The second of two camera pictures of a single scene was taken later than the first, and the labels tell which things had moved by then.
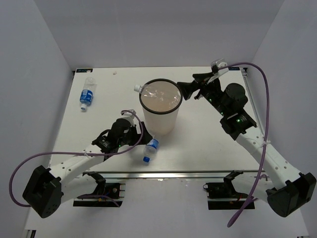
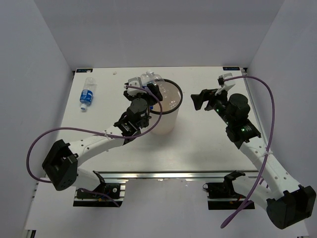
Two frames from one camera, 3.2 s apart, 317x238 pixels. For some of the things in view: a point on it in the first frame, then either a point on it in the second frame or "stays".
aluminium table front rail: (169, 174) stays
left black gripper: (137, 137) → (144, 95)
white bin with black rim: (160, 100) stays
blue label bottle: (150, 149) → (150, 77)
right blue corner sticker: (234, 68) stays
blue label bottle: (86, 95) stays
